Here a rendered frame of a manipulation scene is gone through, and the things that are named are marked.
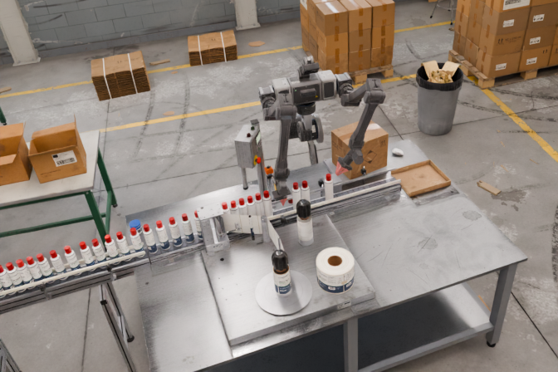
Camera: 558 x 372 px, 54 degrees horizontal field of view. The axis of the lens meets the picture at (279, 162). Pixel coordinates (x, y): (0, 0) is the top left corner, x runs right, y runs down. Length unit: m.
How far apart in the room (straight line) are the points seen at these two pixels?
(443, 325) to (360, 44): 3.69
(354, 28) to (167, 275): 3.97
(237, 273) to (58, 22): 6.00
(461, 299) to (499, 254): 0.65
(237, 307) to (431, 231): 1.25
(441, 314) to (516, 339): 0.54
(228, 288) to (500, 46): 4.35
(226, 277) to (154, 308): 0.42
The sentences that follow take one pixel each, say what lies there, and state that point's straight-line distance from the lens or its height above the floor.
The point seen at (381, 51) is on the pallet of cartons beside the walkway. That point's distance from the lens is 6.64.
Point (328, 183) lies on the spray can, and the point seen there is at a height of 1.04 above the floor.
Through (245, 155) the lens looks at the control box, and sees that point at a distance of 3.14.
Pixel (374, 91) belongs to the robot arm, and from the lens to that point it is 3.10.
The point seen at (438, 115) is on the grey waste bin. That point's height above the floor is 0.25.
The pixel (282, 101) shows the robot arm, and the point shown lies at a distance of 3.00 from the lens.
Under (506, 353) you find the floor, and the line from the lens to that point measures 4.00.
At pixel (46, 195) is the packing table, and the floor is 0.77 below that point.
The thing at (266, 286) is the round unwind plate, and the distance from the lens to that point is 3.05.
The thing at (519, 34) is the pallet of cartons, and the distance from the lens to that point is 6.54.
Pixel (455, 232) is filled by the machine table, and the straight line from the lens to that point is 3.45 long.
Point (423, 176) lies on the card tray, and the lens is 3.83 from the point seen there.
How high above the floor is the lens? 3.17
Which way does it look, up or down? 36 degrees down
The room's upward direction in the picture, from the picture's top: 6 degrees counter-clockwise
